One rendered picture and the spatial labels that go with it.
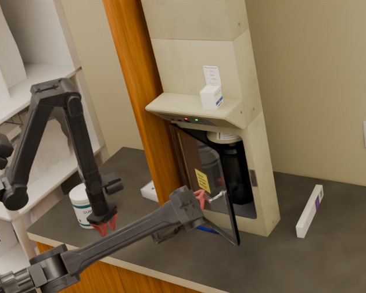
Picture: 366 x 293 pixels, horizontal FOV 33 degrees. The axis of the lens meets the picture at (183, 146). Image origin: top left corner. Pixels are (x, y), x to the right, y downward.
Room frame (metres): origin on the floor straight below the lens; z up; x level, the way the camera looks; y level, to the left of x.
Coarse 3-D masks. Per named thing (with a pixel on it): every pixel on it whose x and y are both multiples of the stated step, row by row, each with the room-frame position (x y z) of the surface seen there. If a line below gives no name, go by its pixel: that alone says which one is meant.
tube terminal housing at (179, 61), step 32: (160, 64) 1.99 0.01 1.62; (192, 64) 1.90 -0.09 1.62; (224, 64) 1.82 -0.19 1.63; (224, 96) 1.84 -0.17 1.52; (256, 96) 1.86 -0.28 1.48; (192, 128) 1.94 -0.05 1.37; (224, 128) 1.85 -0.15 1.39; (256, 128) 1.83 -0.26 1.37; (256, 160) 1.80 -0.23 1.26; (256, 192) 1.80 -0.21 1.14; (256, 224) 1.82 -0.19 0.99
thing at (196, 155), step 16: (176, 128) 1.95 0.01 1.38; (192, 144) 1.86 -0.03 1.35; (208, 144) 1.77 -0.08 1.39; (192, 160) 1.89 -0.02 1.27; (208, 160) 1.78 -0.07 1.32; (192, 176) 1.92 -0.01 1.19; (208, 176) 1.81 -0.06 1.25; (224, 176) 1.71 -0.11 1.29; (208, 192) 1.83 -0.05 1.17; (224, 192) 1.72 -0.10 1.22; (208, 208) 1.86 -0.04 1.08; (224, 208) 1.75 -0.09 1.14; (224, 224) 1.77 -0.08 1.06
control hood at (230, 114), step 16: (160, 96) 1.97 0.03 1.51; (176, 96) 1.94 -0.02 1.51; (192, 96) 1.91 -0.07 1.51; (160, 112) 1.88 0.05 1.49; (176, 112) 1.83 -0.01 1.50; (192, 112) 1.79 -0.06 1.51; (208, 112) 1.76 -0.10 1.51; (224, 112) 1.73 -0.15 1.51; (240, 112) 1.77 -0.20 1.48; (240, 128) 1.77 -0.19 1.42
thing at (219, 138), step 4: (208, 132) 1.95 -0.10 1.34; (212, 132) 1.93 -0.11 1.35; (216, 132) 1.91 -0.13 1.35; (208, 136) 1.94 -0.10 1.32; (212, 136) 1.92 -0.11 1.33; (216, 136) 1.90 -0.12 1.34; (220, 136) 1.89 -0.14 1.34; (224, 136) 1.89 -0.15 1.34; (228, 136) 1.88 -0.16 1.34; (232, 136) 1.88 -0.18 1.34; (236, 136) 1.88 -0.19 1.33; (212, 140) 1.91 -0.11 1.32; (216, 140) 1.90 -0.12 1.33; (220, 140) 1.89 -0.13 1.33; (224, 140) 1.88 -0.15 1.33; (228, 140) 1.88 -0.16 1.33; (232, 140) 1.87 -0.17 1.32; (236, 140) 1.87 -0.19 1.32; (240, 140) 1.87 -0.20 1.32
